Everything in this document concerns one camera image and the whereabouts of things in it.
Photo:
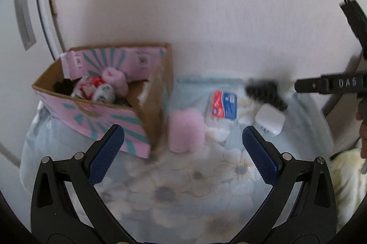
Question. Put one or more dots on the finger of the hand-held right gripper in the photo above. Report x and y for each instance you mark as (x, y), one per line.
(329, 83)

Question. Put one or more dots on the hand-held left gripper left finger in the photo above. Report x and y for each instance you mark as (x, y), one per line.
(106, 155)

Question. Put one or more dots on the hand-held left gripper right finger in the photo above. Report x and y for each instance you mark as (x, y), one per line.
(261, 155)

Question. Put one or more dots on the pink patterned cardboard box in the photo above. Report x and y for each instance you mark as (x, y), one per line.
(154, 106)

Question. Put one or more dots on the person's right hand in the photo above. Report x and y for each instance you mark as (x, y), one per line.
(362, 132)

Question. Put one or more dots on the white charger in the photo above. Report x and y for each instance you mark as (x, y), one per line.
(270, 119)

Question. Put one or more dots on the white cotton ball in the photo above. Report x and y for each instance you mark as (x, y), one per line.
(217, 133)
(247, 113)

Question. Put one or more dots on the white bandage roll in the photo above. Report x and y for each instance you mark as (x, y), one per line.
(104, 93)

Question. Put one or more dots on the red blue tissue packet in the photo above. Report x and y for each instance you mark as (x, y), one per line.
(224, 104)

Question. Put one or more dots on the black hair clip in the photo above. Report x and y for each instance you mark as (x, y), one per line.
(265, 92)

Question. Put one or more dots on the red snack packet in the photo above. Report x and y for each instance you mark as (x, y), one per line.
(89, 86)

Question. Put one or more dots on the pink fluffy roll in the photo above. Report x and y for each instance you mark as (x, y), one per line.
(114, 80)

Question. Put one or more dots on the pink fuzzy roll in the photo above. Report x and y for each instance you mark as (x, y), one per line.
(186, 129)

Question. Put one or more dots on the black fabric item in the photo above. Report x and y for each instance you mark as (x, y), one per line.
(64, 87)

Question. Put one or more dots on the light blue floral blanket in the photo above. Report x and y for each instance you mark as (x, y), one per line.
(183, 195)

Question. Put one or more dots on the yellow floral quilt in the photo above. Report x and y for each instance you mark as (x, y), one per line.
(348, 189)

